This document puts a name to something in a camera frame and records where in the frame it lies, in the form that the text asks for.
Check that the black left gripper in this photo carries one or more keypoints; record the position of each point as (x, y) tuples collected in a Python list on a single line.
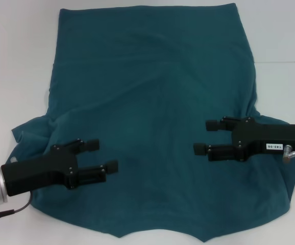
[(35, 173)]

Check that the teal blue t-shirt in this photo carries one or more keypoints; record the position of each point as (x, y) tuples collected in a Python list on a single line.
[(150, 89)]

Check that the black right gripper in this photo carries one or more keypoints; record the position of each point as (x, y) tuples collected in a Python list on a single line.
[(277, 136)]

